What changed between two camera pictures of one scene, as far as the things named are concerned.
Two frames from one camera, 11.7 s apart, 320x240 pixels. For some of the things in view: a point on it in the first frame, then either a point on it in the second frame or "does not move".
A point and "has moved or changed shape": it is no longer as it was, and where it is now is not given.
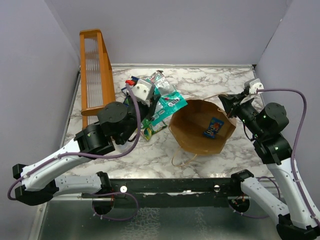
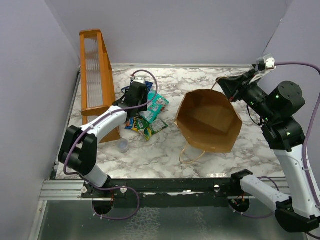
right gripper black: [230, 103] -> [232, 85]
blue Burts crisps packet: [132, 83] -> [148, 84]
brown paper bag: [202, 127] has moved or changed shape
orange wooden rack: [97, 88] does not move
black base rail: [168, 192] does not move
